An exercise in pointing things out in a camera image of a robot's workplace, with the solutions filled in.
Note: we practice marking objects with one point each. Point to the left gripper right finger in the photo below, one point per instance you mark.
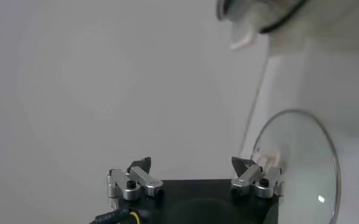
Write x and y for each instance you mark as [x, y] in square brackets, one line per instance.
[266, 182]

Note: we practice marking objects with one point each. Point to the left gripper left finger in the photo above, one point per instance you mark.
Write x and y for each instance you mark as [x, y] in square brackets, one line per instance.
[122, 182]

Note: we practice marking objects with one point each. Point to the white electric cooker base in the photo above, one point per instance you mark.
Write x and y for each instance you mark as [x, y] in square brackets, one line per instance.
[243, 39]

